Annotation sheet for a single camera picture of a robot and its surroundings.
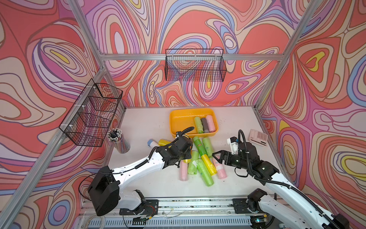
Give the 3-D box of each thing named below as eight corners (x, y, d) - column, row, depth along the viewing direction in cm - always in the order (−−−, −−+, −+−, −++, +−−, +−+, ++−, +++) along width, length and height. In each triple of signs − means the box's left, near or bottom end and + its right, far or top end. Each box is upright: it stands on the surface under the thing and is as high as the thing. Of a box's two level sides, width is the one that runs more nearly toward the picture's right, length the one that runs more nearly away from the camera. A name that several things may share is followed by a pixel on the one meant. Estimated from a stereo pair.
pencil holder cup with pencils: (115, 153, 95) (104, 139, 81) (119, 142, 100) (109, 128, 87) (128, 153, 95) (119, 139, 81) (131, 142, 100) (123, 128, 87)
